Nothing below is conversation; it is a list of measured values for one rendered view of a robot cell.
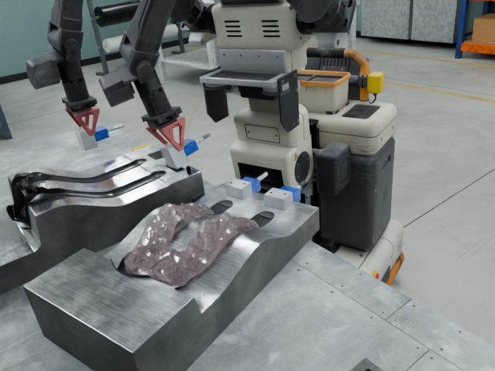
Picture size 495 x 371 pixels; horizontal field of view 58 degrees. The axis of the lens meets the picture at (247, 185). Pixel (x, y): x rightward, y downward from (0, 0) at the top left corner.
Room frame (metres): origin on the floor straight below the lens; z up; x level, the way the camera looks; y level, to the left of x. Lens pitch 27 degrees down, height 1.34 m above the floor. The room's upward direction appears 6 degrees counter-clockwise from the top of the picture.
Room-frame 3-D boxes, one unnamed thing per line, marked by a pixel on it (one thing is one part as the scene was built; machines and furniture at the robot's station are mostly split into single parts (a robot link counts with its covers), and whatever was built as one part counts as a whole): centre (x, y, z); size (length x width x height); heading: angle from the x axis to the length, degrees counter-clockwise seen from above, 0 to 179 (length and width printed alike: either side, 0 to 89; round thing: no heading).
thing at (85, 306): (0.68, 0.11, 0.86); 0.50 x 0.26 x 0.11; 142
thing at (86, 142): (1.21, 0.39, 0.93); 0.13 x 0.05 x 0.05; 124
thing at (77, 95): (1.19, 0.42, 1.06); 0.10 x 0.07 x 0.07; 34
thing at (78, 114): (1.18, 0.41, 0.99); 0.07 x 0.07 x 0.09; 34
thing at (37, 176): (0.93, 0.37, 0.92); 0.35 x 0.16 x 0.09; 124
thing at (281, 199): (0.87, -0.09, 0.86); 0.13 x 0.05 x 0.05; 142
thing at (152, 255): (0.69, 0.12, 0.90); 0.26 x 0.18 x 0.08; 142
